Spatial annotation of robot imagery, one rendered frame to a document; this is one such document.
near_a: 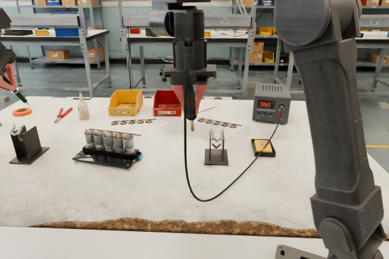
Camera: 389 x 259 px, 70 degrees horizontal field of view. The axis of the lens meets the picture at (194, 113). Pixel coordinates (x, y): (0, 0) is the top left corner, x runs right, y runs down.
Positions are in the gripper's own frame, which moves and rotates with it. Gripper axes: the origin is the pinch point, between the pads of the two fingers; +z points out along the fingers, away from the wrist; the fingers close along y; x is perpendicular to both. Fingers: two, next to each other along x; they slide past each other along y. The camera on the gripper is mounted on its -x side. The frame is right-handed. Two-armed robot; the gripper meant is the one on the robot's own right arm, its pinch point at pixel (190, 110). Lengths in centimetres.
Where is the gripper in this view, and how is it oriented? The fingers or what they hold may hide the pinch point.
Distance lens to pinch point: 57.8
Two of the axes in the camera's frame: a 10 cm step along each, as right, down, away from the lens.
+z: 0.1, 9.3, 3.7
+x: -0.4, 3.7, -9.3
